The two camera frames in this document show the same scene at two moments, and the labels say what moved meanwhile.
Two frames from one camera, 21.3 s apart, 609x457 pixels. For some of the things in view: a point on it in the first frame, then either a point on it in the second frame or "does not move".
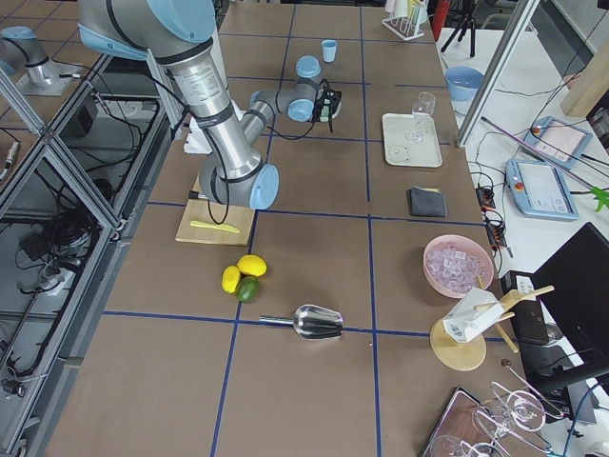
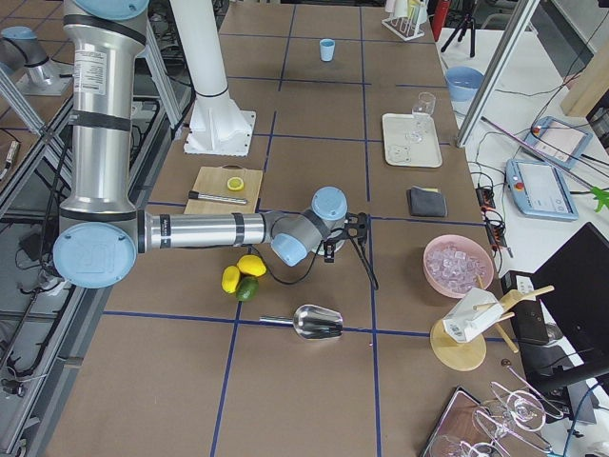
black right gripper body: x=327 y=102 → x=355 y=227
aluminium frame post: x=498 y=73 does not move
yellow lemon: x=251 y=264 does not move
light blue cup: x=328 y=47 does not move
